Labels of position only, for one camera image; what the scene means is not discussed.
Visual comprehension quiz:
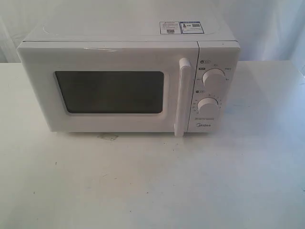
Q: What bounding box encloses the lower white microwave knob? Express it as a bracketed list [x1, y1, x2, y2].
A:
[197, 97, 219, 115]

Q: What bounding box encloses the upper white microwave knob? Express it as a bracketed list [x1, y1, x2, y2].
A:
[202, 68, 226, 87]

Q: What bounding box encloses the white microwave door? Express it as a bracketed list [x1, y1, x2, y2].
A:
[18, 42, 199, 136]

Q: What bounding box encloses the right blue info sticker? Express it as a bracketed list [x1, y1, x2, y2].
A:
[180, 21, 204, 34]

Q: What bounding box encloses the white microwave oven body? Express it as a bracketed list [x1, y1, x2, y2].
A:
[21, 13, 240, 133]

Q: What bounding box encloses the white microwave knob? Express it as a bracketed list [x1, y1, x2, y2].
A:
[197, 97, 219, 115]
[202, 68, 226, 87]

